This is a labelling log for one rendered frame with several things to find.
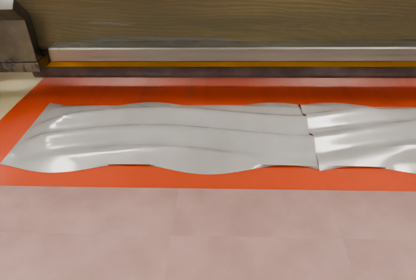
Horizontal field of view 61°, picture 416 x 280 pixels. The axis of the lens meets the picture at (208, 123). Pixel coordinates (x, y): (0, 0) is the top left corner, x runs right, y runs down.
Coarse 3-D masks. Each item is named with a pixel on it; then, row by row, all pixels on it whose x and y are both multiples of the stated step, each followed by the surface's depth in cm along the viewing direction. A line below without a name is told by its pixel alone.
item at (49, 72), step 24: (48, 72) 28; (72, 72) 28; (96, 72) 28; (120, 72) 28; (144, 72) 28; (168, 72) 28; (192, 72) 27; (216, 72) 27; (240, 72) 27; (264, 72) 27; (288, 72) 27; (312, 72) 27; (336, 72) 27; (360, 72) 27; (384, 72) 27; (408, 72) 27
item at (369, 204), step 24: (312, 96) 26; (336, 96) 26; (360, 96) 26; (384, 96) 26; (408, 96) 26; (336, 168) 19; (360, 168) 19; (384, 168) 19; (336, 192) 18; (360, 192) 18; (384, 192) 18; (408, 192) 18; (336, 216) 17; (360, 216) 17; (384, 216) 17; (408, 216) 16; (360, 240) 15; (384, 240) 15; (408, 240) 15; (360, 264) 14; (384, 264) 14; (408, 264) 14
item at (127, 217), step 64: (0, 128) 24; (0, 192) 18; (64, 192) 18; (128, 192) 18; (192, 192) 18; (256, 192) 18; (320, 192) 18; (0, 256) 15; (64, 256) 15; (128, 256) 15; (192, 256) 15; (256, 256) 15; (320, 256) 15
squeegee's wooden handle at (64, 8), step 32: (32, 0) 24; (64, 0) 24; (96, 0) 24; (128, 0) 24; (160, 0) 24; (192, 0) 23; (224, 0) 23; (256, 0) 23; (288, 0) 23; (320, 0) 23; (352, 0) 23; (384, 0) 23; (64, 32) 25; (96, 32) 25; (128, 32) 25; (160, 32) 25; (192, 32) 25; (224, 32) 25; (256, 32) 24; (288, 32) 24; (320, 32) 24; (352, 32) 24; (384, 32) 24
